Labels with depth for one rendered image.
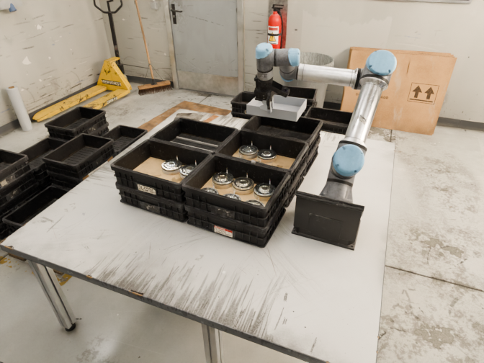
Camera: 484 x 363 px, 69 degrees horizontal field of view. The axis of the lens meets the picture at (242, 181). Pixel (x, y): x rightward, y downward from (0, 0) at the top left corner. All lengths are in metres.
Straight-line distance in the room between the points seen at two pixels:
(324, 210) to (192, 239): 0.59
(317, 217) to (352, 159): 0.29
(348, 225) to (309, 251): 0.20
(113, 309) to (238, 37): 3.48
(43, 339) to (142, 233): 0.95
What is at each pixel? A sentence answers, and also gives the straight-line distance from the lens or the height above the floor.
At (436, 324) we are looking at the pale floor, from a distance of 2.41.
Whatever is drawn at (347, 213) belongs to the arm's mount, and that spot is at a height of 0.89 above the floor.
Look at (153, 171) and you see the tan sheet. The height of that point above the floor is 0.83.
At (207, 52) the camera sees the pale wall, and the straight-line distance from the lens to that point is 4.97.
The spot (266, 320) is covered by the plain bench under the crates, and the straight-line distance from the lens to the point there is 1.34.
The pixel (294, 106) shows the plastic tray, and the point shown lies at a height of 1.04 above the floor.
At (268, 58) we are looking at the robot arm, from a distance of 1.63.
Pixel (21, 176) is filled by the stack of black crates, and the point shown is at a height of 0.48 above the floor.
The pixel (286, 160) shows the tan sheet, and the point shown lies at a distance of 1.89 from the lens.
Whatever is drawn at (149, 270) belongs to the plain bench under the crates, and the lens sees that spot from 1.53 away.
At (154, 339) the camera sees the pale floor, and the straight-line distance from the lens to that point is 2.17.
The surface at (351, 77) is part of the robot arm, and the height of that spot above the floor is 1.28.
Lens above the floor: 1.81
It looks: 35 degrees down
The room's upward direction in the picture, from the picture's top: 1 degrees counter-clockwise
